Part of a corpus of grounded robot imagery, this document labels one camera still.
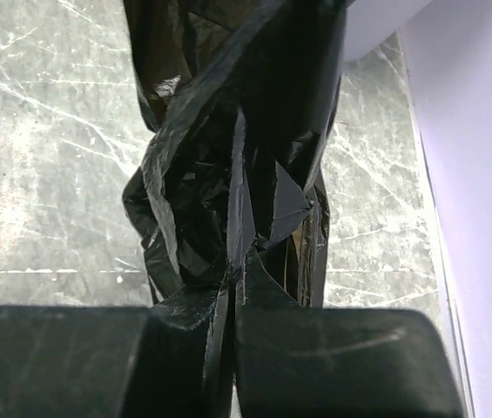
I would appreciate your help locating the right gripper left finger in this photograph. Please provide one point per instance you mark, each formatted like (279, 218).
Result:
(170, 360)

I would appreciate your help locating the grey plastic trash bin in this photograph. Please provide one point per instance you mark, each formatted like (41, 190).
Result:
(370, 22)

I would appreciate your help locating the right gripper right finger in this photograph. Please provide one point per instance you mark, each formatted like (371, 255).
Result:
(295, 361)

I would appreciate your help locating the black trash bag roll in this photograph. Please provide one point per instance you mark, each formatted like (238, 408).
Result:
(240, 97)

